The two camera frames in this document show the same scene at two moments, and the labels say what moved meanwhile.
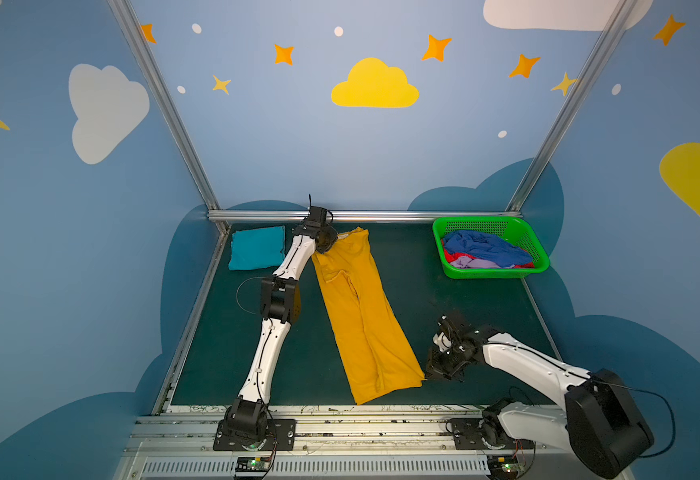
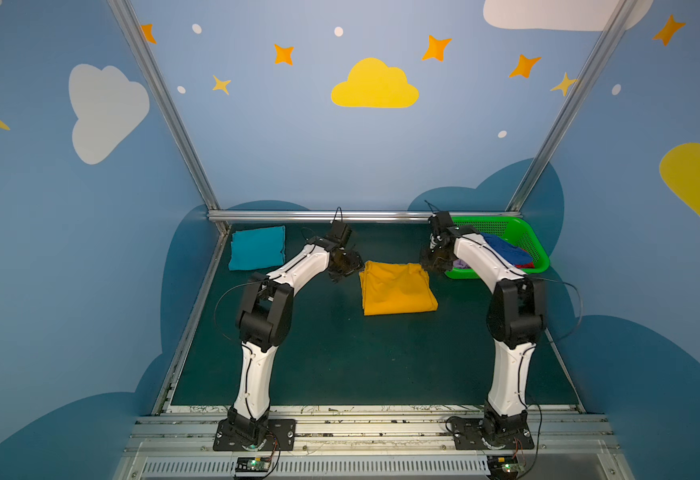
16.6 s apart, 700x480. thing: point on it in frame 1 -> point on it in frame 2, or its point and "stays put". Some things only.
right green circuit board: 502,467 stays put
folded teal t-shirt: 262,247 stays put
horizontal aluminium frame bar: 360,214 stays put
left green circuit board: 253,464 stays put
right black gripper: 446,352 -> 435,258
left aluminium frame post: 168,105 stays put
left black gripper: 326,239 -> 347,262
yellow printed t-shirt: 377,348 -> 396,289
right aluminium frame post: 578,97 stays put
